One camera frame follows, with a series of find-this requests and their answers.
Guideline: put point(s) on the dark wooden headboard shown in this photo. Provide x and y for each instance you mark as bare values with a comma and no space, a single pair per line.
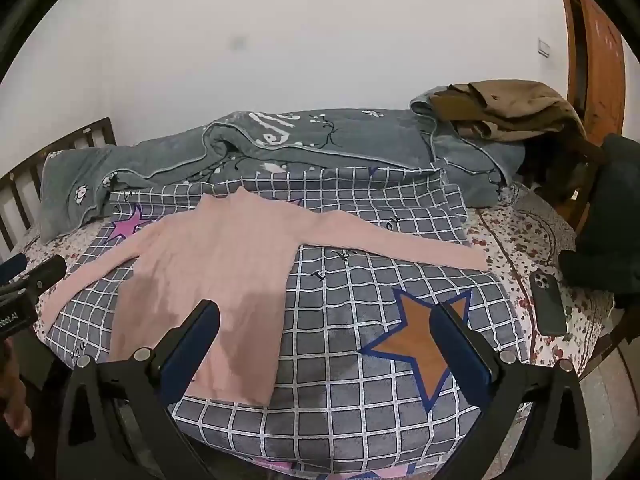
20,180

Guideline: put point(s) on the black smartphone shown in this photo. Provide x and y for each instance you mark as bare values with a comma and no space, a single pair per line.
547,305

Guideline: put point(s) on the floral bed sheet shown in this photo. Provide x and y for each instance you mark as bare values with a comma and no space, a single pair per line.
505,240

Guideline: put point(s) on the brown jacket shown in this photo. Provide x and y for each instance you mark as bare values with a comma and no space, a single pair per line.
515,105

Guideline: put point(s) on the grey checked star blanket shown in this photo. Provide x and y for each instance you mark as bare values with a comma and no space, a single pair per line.
350,385

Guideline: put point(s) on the wooden door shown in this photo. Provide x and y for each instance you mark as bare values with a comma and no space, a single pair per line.
600,60

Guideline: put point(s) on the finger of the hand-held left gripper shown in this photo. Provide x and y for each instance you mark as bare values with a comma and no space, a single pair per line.
45,272
12,267

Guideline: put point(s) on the dark green garment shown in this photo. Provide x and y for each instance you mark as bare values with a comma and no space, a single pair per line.
615,220

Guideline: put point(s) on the white wall switch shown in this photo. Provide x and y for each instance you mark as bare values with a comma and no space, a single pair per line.
544,47

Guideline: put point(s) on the pink knit sweater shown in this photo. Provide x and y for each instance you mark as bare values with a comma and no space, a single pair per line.
215,260

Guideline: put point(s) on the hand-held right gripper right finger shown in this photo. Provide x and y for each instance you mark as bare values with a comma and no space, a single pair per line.
457,347

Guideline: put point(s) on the person's left hand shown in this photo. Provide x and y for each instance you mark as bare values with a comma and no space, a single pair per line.
20,420

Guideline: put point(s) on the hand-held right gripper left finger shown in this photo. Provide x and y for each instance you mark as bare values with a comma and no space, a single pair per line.
192,342

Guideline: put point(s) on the grey-green floral quilt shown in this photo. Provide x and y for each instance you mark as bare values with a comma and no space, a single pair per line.
300,140

